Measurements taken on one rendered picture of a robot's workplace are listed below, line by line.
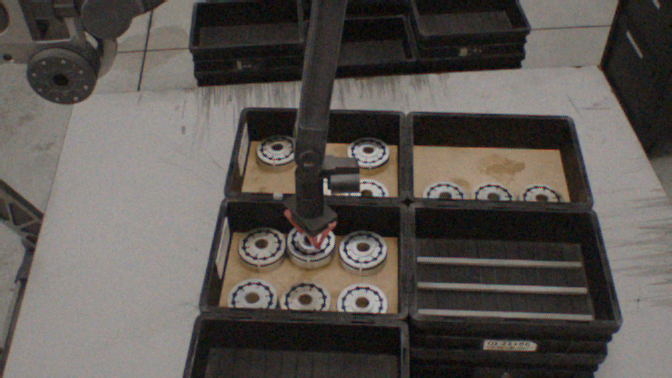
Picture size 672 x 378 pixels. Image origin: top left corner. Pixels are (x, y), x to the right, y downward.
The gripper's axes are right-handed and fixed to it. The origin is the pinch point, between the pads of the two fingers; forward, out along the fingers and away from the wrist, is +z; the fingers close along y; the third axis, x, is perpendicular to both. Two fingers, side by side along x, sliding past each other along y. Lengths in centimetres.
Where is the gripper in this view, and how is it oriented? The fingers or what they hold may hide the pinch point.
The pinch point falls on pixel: (310, 237)
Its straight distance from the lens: 158.4
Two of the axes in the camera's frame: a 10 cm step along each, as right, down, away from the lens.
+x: -7.6, 4.6, -4.5
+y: -6.5, -5.6, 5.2
